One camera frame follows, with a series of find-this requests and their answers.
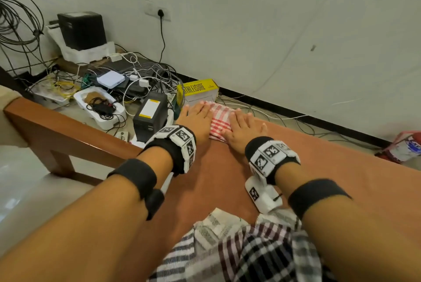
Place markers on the black left forearm band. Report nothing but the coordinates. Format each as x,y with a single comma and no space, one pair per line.
138,176

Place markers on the black right forearm band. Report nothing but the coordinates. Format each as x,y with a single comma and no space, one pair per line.
315,194

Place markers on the white flat router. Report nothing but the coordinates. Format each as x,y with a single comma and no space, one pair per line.
111,79

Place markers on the black cube device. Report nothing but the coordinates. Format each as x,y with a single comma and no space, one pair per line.
82,30

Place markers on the person's left forearm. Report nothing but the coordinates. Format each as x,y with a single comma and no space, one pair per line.
82,222

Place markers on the white marker left wrist tracker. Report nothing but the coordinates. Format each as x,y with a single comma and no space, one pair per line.
179,142

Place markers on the red white checked cloth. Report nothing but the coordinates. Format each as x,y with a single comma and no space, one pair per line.
221,120

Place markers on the black network switch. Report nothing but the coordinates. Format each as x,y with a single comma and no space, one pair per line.
126,89

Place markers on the person's right thumb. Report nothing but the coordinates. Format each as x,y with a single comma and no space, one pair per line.
227,133

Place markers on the white foam tray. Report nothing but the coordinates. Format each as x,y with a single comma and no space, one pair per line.
98,120

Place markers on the white foam packing block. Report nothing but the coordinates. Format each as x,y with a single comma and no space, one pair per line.
88,53

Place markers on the person's right forearm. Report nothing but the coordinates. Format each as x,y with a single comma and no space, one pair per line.
355,235

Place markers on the person's right little finger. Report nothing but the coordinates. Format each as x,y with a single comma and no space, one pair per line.
261,126

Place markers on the brown wooden table frame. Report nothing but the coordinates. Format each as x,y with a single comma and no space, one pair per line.
49,127

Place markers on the white marker wrist tracker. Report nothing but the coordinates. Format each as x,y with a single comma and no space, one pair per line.
179,142
268,160

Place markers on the white marker right wrist tracker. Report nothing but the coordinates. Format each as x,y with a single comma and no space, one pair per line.
268,160

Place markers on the person's left hand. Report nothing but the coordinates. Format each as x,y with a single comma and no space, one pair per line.
196,120

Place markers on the person's left fingers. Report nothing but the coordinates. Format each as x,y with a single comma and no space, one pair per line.
197,109

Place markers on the red fire extinguisher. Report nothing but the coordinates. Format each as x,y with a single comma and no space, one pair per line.
406,148

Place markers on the beige cushion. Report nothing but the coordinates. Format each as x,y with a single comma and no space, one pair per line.
8,117

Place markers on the person's right hand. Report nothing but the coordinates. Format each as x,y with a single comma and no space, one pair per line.
243,132

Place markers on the person's right middle finger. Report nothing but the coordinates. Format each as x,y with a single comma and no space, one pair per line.
242,119

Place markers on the yellow and white cardboard box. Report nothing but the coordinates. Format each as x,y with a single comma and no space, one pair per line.
199,91

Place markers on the white grey striped folded cloth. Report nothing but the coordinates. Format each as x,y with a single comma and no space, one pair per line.
217,225

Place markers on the black box device yellow label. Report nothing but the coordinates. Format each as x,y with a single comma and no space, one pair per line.
149,115

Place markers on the white power strip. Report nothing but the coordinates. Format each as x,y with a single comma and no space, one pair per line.
122,136

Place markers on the white wall socket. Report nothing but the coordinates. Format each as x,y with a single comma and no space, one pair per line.
153,12

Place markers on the black power adapter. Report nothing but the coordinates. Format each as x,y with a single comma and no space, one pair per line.
103,107

